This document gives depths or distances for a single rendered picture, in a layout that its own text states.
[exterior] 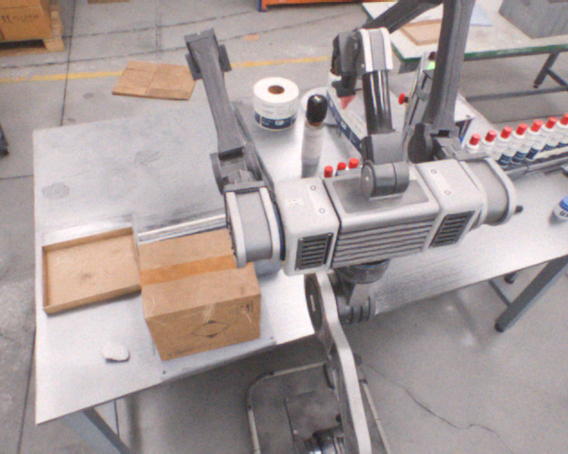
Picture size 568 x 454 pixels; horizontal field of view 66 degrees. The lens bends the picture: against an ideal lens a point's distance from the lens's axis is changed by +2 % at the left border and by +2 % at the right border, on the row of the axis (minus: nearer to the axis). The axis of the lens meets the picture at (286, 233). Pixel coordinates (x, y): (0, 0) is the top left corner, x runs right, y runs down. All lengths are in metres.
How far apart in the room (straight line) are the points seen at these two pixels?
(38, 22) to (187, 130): 2.65
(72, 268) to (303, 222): 1.06
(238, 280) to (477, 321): 1.76
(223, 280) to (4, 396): 1.54
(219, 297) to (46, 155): 1.22
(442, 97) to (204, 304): 0.77
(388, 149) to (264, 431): 1.39
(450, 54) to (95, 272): 1.27
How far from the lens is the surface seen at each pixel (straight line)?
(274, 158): 1.87
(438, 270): 1.68
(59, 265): 1.70
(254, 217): 0.80
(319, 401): 1.96
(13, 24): 4.61
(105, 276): 1.61
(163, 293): 1.18
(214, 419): 2.20
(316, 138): 1.77
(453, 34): 1.14
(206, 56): 1.13
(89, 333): 1.52
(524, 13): 3.55
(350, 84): 1.58
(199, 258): 1.23
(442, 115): 1.12
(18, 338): 2.63
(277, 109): 1.96
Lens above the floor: 2.10
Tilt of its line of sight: 51 degrees down
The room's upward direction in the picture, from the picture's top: 5 degrees clockwise
